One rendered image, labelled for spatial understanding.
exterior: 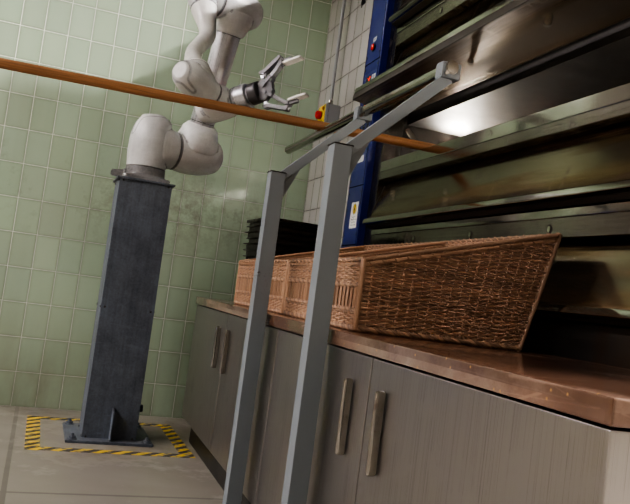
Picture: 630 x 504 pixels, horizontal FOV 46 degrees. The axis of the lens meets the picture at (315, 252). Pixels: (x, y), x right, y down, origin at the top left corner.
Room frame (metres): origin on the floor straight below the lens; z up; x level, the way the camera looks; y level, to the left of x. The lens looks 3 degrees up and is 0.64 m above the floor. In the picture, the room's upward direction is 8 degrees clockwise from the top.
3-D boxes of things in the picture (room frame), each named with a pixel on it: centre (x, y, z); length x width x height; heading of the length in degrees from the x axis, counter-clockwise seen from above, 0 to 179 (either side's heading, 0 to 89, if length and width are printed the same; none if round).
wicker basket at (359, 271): (1.86, -0.24, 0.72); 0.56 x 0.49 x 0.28; 17
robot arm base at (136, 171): (2.95, 0.73, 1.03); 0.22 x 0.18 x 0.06; 110
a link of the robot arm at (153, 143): (2.96, 0.70, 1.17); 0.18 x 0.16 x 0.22; 128
